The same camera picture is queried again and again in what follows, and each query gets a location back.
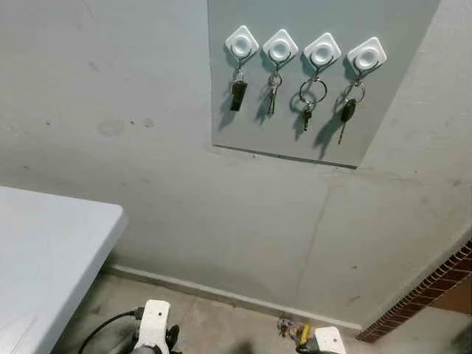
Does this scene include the white square wall hook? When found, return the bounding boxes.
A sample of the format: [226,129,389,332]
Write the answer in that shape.
[346,36,389,75]
[224,24,261,64]
[302,32,344,73]
[262,28,300,68]

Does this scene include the silver keys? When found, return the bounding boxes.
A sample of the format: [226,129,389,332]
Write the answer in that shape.
[265,69,284,117]

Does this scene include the red brick edging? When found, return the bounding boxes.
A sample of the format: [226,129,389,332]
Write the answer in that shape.
[355,240,472,344]

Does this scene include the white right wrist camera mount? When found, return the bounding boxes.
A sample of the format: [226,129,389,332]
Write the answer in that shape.
[313,326,348,354]

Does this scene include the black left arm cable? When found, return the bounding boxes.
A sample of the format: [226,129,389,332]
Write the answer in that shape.
[77,309,142,354]

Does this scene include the black fob key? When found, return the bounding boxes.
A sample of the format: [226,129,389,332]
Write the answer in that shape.
[229,67,249,114]

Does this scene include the colourful wire scraps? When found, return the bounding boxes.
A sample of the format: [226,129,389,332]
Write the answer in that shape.
[277,316,313,347]

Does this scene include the white plastic folding table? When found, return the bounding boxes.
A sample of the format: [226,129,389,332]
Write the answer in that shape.
[0,185,128,354]

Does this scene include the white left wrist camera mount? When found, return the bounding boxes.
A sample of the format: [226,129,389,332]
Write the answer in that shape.
[134,299,173,354]

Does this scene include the small key on large ring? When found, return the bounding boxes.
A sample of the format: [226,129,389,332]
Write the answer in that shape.
[297,75,329,133]

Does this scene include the grey wall board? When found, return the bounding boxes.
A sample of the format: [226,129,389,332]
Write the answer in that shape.
[206,0,443,170]

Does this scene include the black headed long key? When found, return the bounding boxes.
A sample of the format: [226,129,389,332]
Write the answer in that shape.
[336,80,367,146]

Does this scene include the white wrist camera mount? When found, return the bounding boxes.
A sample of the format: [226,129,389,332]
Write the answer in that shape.
[313,326,348,354]
[134,299,173,354]

